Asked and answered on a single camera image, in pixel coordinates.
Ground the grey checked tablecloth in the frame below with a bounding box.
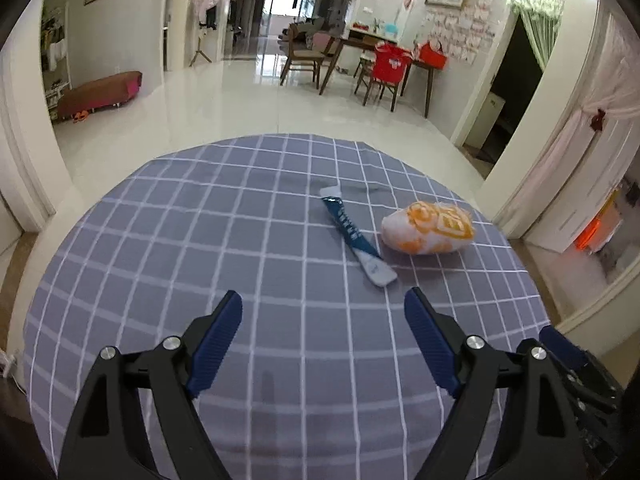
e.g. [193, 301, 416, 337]
[22, 133, 554, 480]

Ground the white cabinet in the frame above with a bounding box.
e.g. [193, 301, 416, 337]
[470, 95, 506, 151]

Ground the orange glowing object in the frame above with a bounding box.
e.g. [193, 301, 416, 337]
[572, 194, 626, 256]

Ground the white shelf rack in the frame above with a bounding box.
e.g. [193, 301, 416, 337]
[40, 6, 71, 112]

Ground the white curtain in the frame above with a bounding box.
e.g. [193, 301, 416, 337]
[515, 15, 640, 202]

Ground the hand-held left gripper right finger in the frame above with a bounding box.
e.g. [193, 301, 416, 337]
[404, 286, 587, 480]

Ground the orange and white plastic bag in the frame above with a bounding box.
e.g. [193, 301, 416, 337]
[381, 200, 476, 256]

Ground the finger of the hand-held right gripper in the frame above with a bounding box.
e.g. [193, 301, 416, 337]
[539, 324, 589, 371]

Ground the green patterned curtain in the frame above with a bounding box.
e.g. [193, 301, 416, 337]
[505, 0, 566, 71]

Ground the wooden chair with red bag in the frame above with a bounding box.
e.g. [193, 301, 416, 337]
[353, 42, 414, 113]

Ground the wooden coat stand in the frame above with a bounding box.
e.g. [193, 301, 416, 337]
[188, 25, 214, 67]

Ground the brown padded bench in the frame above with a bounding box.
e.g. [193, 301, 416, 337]
[56, 71, 144, 122]

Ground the wooden dining chair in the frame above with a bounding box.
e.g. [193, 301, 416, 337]
[279, 23, 326, 90]

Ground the pink jacket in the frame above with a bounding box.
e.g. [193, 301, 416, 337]
[192, 0, 221, 26]

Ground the red bag with white print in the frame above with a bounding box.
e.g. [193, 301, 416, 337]
[372, 42, 414, 84]

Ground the wooden dining table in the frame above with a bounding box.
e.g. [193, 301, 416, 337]
[320, 35, 436, 119]

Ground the group of white wall papers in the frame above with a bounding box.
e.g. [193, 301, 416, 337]
[420, 0, 506, 66]

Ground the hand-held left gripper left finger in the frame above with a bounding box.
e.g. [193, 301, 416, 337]
[59, 289, 244, 480]

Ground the blue and white sachet wrapper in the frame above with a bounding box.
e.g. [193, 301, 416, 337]
[320, 185, 400, 289]

